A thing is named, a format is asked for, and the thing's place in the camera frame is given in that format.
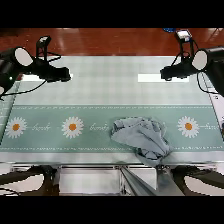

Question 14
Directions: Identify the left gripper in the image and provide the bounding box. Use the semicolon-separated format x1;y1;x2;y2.
42;66;72;83

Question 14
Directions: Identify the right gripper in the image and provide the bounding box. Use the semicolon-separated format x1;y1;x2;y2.
159;63;196;82

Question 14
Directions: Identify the light blue shirt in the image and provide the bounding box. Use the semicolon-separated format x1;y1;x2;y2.
110;116;174;168

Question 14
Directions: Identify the black cable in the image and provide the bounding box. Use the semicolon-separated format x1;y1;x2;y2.
0;79;48;100
196;71;222;98

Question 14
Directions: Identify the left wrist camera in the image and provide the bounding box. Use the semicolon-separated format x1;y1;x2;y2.
35;35;63;65

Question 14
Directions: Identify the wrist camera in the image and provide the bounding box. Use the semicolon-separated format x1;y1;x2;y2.
174;29;198;65
35;35;63;65

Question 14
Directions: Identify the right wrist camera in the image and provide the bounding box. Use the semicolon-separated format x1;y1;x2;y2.
174;29;198;65

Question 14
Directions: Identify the silver frame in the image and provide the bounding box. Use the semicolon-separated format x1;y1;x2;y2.
0;161;224;197

